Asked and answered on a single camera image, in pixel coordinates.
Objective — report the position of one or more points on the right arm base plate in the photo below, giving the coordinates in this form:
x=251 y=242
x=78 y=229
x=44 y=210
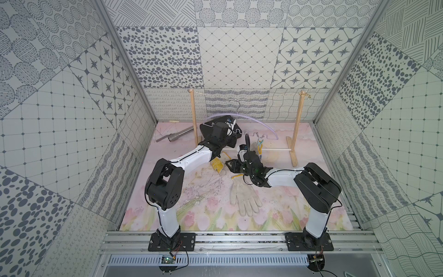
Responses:
x=299 y=242

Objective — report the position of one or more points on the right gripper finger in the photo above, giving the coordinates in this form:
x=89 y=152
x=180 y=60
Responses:
x=234 y=167
x=232 y=161

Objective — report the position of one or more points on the wooden drying rack frame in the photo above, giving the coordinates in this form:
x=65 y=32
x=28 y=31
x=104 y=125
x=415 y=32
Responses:
x=291 y=141

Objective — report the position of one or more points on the perforated cable tray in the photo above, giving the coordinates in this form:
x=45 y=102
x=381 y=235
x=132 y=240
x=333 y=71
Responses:
x=209 y=260

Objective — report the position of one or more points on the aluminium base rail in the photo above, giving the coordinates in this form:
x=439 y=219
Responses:
x=352 y=242

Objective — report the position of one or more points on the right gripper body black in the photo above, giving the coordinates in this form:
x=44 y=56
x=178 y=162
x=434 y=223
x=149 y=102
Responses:
x=248 y=172

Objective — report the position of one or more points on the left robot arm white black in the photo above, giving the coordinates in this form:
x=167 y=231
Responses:
x=164 y=186

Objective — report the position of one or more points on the purple clip hanger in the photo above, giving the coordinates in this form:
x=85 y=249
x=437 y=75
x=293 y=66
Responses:
x=252 y=121

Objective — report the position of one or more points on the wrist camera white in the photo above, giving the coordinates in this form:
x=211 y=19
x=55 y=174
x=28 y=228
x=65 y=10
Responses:
x=231 y=122
x=243 y=149

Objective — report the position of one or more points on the white work glove yellow cuff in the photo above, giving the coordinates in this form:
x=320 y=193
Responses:
x=244 y=197

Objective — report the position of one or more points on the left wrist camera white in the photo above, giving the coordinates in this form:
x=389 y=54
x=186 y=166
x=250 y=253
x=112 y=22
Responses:
x=231 y=122

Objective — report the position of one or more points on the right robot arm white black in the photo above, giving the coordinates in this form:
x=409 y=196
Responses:
x=319 y=189

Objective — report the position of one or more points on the black plastic tool case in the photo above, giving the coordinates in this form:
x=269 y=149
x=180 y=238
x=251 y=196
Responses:
x=217 y=132

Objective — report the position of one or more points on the yellow dotted work glove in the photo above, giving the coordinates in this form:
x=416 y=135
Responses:
x=219 y=163

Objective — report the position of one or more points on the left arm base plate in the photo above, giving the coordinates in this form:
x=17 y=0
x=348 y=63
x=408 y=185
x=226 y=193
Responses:
x=181 y=242

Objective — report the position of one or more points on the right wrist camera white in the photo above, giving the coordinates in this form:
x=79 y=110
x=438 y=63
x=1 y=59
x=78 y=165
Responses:
x=243 y=149

